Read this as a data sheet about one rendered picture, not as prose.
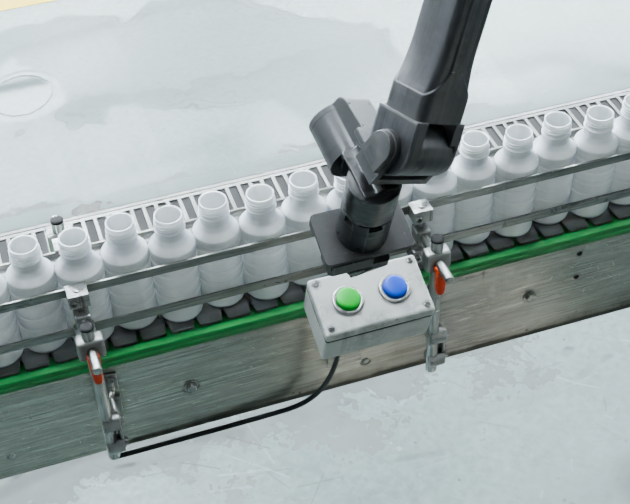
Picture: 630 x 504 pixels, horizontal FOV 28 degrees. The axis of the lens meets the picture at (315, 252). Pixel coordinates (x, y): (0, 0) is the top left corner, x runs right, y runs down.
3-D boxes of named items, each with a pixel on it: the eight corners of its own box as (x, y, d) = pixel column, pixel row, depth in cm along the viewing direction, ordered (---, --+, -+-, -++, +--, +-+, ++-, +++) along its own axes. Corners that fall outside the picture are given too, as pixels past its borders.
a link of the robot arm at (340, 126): (396, 149, 119) (459, 150, 125) (346, 57, 124) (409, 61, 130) (329, 222, 127) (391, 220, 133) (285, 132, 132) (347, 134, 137)
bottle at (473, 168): (458, 213, 179) (463, 120, 167) (497, 226, 176) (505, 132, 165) (440, 238, 175) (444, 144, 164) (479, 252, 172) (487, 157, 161)
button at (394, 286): (401, 276, 153) (403, 271, 152) (409, 297, 152) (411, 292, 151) (378, 282, 153) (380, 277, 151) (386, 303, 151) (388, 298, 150)
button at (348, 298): (355, 288, 152) (356, 283, 151) (363, 309, 151) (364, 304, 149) (331, 294, 151) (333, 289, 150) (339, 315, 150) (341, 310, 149)
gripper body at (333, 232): (307, 223, 138) (312, 189, 131) (393, 203, 140) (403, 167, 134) (325, 274, 135) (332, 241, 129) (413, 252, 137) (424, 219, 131)
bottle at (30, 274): (77, 343, 162) (55, 248, 151) (34, 362, 160) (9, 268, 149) (58, 315, 166) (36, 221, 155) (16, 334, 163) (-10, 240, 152)
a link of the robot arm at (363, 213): (362, 206, 124) (413, 188, 126) (333, 150, 127) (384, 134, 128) (353, 239, 130) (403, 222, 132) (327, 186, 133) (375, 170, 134)
